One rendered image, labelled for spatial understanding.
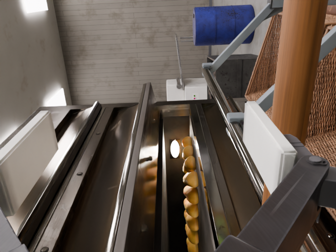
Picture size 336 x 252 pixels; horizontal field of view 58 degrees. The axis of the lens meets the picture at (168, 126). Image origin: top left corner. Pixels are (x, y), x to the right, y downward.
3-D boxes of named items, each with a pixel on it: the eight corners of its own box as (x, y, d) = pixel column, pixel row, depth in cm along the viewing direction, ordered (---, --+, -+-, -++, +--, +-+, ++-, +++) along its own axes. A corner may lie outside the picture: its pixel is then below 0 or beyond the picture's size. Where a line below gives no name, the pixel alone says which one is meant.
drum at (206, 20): (253, 47, 456) (195, 50, 457) (244, 40, 510) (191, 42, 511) (256, 5, 431) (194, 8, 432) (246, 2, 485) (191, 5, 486)
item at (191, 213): (199, 273, 161) (188, 274, 161) (191, 212, 204) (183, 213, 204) (198, 177, 136) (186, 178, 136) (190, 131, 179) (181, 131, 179)
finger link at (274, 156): (282, 152, 14) (299, 151, 14) (244, 100, 20) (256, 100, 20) (275, 206, 15) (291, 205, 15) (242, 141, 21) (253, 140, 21)
